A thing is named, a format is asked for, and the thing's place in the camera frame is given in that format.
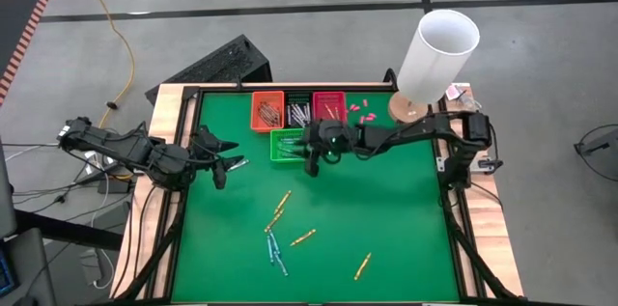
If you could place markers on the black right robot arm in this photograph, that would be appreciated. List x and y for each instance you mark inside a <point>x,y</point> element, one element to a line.
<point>415,132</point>

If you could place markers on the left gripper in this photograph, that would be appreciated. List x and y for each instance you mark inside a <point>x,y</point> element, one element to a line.
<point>207,147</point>

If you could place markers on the black floor beam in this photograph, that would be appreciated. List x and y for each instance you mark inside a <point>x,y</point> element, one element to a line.
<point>63,229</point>

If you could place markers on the green plastic basket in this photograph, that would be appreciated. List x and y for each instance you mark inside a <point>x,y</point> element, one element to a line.
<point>275,154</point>

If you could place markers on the orange plastic basket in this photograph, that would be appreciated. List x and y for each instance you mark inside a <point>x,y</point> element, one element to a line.
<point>256,98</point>

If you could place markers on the pink white packet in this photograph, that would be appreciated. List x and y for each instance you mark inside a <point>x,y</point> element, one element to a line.
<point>454,91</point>

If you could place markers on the green table mat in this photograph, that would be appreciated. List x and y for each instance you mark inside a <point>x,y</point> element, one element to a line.
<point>386,248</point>

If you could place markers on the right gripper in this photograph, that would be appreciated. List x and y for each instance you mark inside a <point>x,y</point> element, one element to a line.
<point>333,137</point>

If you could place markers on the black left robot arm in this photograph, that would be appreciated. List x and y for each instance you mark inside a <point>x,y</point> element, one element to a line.
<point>130,149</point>

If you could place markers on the black power strip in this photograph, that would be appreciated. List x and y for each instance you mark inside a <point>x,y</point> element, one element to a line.
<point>113,183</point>

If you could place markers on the clear plastic bag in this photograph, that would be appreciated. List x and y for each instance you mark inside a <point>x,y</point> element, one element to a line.
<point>470,103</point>

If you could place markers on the brown crayon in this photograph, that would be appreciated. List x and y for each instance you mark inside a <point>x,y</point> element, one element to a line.
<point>278,113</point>
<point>275,111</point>
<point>268,113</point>
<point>271,113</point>
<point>263,115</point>

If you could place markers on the red plastic basket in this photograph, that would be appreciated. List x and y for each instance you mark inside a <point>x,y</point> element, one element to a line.
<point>323,99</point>

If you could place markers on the dark device purple screen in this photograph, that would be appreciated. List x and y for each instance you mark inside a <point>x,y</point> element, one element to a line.
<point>29,267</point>

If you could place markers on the black plastic basket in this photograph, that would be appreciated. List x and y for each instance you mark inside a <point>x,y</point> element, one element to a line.
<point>299,97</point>

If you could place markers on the grey metal bracket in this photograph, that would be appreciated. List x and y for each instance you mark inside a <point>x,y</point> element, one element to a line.
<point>485,164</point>

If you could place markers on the white shade wooden base lamp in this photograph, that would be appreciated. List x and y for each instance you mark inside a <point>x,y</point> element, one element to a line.
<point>434,64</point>

